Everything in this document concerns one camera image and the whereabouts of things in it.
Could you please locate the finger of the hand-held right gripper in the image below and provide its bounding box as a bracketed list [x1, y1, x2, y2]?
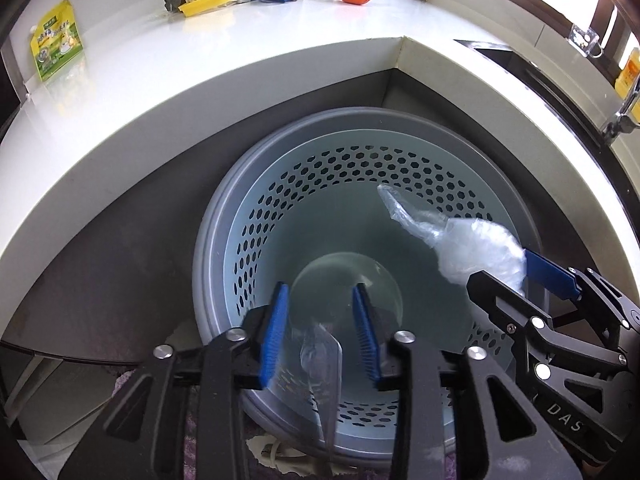
[522, 249, 640, 361]
[466, 270, 631, 396]

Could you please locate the green yellow stand-up pouch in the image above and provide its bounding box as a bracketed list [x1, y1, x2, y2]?
[29, 0, 86, 82]

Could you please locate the yellow plastic tray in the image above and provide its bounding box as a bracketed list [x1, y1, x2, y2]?
[178, 0, 235, 17]

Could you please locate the yellow bottle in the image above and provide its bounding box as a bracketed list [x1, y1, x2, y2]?
[614, 47, 640, 98]

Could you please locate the steel faucet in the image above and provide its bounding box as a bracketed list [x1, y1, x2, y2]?
[602, 47, 640, 141]

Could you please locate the black kitchen sink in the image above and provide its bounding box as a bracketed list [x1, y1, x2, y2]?
[455, 39, 640, 211]

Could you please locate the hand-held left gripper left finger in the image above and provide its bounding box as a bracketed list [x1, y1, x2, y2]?
[60, 282, 291, 480]

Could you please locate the clear acrylic holder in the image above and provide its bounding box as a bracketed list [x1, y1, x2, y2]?
[568, 25, 608, 58]

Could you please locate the wooden framed window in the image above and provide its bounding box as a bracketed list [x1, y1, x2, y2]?
[480, 0, 640, 68]

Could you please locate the grey perforated trash bin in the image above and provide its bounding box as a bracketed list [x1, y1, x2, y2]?
[192, 105, 551, 461]

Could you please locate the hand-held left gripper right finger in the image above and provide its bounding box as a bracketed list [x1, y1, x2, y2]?
[351, 282, 586, 480]

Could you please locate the clear plastic bag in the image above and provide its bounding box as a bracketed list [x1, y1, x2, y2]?
[377, 184, 528, 298]

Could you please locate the clear plastic wrapper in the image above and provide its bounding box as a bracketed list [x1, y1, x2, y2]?
[299, 322, 343, 448]

